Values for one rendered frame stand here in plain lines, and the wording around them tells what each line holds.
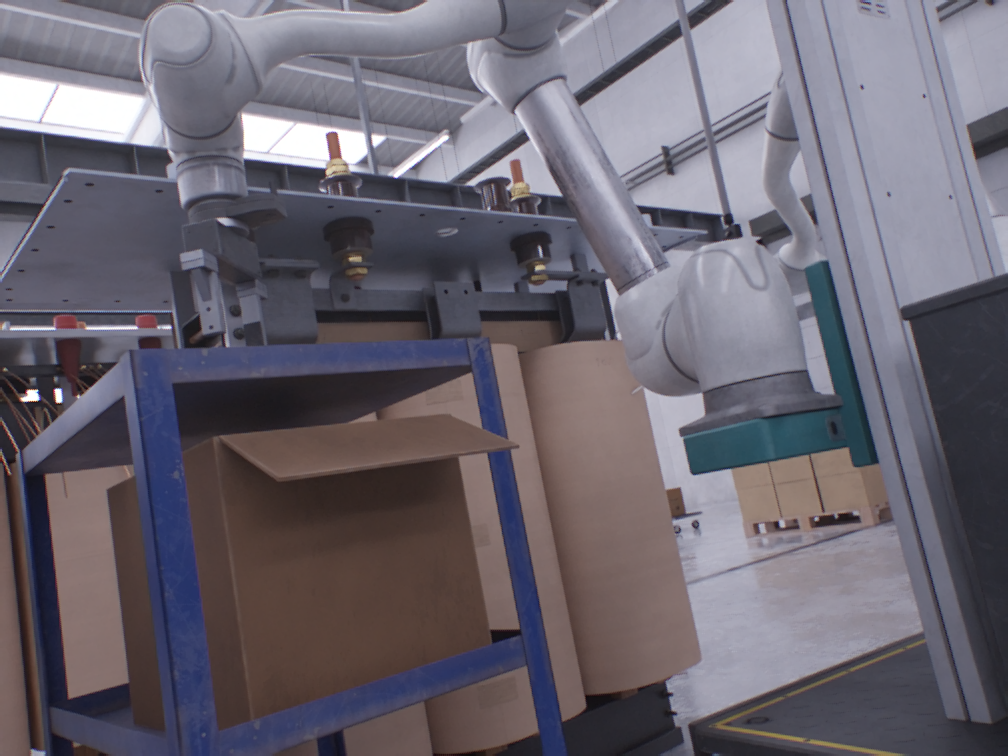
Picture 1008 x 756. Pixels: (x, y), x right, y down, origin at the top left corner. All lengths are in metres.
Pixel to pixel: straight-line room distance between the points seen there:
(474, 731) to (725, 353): 1.05
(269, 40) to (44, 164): 9.32
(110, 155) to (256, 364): 9.99
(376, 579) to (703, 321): 0.61
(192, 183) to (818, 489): 7.22
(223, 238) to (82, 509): 2.16
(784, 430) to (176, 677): 0.81
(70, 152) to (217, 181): 9.55
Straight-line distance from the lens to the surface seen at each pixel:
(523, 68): 1.55
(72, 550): 3.28
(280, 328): 1.82
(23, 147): 10.69
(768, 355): 1.28
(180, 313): 2.11
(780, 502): 8.25
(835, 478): 7.98
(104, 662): 3.29
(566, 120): 1.54
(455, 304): 2.08
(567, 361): 2.25
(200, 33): 1.12
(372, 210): 1.90
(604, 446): 2.25
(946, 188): 1.55
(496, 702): 1.98
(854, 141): 1.39
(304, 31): 1.22
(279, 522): 0.95
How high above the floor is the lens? 0.70
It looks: 8 degrees up
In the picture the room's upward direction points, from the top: 11 degrees counter-clockwise
